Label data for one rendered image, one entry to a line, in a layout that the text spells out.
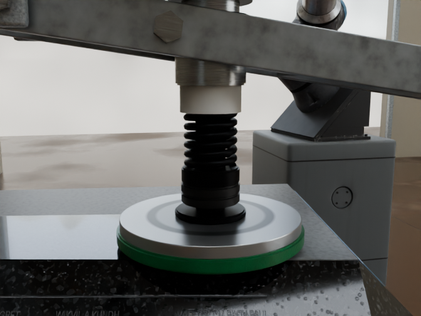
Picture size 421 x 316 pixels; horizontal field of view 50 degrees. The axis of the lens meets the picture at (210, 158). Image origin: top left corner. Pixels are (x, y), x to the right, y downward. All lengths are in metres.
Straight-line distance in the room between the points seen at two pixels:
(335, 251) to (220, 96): 0.21
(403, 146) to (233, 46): 6.24
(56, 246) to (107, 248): 0.06
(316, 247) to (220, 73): 0.23
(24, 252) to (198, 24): 0.31
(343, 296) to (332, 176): 1.09
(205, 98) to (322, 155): 1.08
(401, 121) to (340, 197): 5.03
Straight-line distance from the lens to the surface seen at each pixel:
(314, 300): 0.49
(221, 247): 0.44
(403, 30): 6.55
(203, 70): 0.48
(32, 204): 0.75
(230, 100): 0.49
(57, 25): 0.46
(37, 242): 0.58
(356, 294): 0.51
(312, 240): 0.56
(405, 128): 6.64
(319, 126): 1.55
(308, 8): 1.62
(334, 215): 1.61
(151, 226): 0.50
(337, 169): 1.57
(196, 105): 0.49
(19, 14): 0.44
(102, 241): 0.56
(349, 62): 0.50
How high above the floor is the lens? 1.06
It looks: 10 degrees down
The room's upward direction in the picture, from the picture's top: straight up
